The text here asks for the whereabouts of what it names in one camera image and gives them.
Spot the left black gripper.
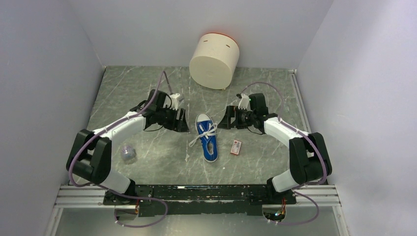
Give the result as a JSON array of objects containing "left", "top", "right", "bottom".
[{"left": 156, "top": 105, "right": 189, "bottom": 133}]

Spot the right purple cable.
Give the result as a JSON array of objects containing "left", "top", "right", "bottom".
[{"left": 236, "top": 82, "right": 328, "bottom": 226}]

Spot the small red white box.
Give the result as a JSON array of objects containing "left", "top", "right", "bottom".
[{"left": 230, "top": 140, "right": 242, "bottom": 155}]

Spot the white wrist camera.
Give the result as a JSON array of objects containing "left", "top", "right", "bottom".
[
  {"left": 236, "top": 93, "right": 250, "bottom": 110},
  {"left": 169, "top": 93, "right": 184, "bottom": 110}
]

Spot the purple cable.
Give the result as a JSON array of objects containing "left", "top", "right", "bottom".
[
  {"left": 68, "top": 71, "right": 173, "bottom": 228},
  {"left": 236, "top": 82, "right": 328, "bottom": 226}
]

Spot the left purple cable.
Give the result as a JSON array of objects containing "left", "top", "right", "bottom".
[{"left": 68, "top": 71, "right": 173, "bottom": 228}]

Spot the cream cylindrical container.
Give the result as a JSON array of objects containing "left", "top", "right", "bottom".
[{"left": 189, "top": 32, "right": 240, "bottom": 89}]

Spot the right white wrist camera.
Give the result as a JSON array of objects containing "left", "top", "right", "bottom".
[{"left": 236, "top": 93, "right": 250, "bottom": 110}]

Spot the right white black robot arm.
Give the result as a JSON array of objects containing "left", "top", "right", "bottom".
[{"left": 218, "top": 93, "right": 332, "bottom": 204}]

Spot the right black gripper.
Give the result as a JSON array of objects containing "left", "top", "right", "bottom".
[{"left": 217, "top": 105, "right": 256, "bottom": 129}]

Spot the blue canvas sneaker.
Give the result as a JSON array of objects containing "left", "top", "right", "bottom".
[{"left": 195, "top": 113, "right": 218, "bottom": 162}]

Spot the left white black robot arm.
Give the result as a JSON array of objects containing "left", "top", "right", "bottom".
[{"left": 66, "top": 89, "right": 189, "bottom": 205}]

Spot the aluminium frame rail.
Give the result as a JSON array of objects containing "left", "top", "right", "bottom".
[{"left": 56, "top": 66, "right": 349, "bottom": 236}]

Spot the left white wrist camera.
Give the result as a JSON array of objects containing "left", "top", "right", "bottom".
[{"left": 169, "top": 93, "right": 184, "bottom": 110}]

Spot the white shoelace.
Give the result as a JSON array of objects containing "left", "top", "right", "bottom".
[{"left": 188, "top": 123, "right": 218, "bottom": 147}]

